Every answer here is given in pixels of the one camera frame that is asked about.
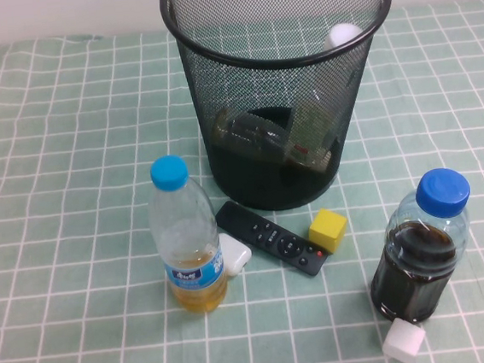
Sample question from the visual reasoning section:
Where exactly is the yellow cube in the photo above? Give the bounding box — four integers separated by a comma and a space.
305, 205, 352, 256

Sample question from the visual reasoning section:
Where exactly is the dark liquid bottle blue cap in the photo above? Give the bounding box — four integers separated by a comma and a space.
359, 166, 483, 328

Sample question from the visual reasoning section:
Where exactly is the white earbuds case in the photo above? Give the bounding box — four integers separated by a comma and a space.
217, 230, 255, 278

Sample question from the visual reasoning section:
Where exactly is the white cube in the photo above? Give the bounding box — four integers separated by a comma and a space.
379, 316, 429, 363

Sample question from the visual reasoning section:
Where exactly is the bottle light blue cap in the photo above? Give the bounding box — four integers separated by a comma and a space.
143, 150, 231, 318

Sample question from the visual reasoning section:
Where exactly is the small bottle cream cap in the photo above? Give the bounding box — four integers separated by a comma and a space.
210, 101, 300, 174

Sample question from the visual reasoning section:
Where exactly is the green checked tablecloth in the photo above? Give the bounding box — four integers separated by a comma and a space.
0, 0, 484, 363

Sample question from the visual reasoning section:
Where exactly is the clear bottle white cap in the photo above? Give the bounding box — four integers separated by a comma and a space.
273, 21, 378, 177

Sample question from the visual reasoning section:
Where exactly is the black mesh wastebasket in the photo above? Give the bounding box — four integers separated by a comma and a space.
159, 0, 412, 221

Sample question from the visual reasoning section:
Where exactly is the black remote control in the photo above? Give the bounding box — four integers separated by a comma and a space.
213, 190, 332, 285

